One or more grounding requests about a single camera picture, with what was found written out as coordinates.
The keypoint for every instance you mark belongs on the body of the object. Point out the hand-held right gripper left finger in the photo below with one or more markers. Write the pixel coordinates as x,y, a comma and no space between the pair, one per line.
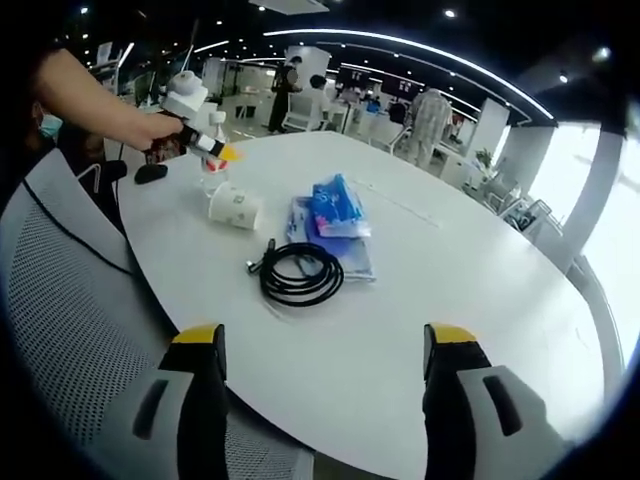
200,400

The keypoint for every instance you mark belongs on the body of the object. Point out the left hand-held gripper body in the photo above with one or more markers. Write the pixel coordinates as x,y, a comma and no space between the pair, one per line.
187,97

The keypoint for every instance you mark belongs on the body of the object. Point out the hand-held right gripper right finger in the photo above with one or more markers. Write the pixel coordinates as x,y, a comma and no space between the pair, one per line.
445,400

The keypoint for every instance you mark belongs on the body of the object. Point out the clear plastic bottle red label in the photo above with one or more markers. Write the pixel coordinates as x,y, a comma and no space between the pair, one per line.
216,180

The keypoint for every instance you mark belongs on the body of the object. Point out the white paper cup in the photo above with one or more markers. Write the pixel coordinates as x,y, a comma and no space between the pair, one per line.
235,205

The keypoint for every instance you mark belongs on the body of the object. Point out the blue tissue packet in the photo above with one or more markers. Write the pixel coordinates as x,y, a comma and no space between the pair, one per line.
340,205

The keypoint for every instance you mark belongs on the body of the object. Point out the blue mouse pad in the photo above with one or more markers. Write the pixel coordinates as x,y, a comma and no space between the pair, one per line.
360,257

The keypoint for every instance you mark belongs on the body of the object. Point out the white tabletop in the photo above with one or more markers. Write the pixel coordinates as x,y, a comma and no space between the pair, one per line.
400,310

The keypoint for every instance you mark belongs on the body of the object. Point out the person's left hand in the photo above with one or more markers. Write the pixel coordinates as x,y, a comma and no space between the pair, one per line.
155,130

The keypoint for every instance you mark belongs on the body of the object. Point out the black computer mouse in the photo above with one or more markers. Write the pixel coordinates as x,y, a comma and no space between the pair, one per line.
150,174

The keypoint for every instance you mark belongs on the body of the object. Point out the blue face mask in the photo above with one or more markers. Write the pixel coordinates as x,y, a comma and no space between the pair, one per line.
50,125

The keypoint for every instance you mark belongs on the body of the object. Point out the white mesh office chair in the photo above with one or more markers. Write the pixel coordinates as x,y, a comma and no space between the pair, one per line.
65,310

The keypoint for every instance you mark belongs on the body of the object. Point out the large bright window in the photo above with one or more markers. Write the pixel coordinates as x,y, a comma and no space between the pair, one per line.
600,225

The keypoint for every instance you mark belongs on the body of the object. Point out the curved ceiling light strip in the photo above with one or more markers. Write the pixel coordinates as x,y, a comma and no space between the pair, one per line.
425,47

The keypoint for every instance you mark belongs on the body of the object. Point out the green potted plant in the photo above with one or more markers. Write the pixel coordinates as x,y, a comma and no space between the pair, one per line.
485,159

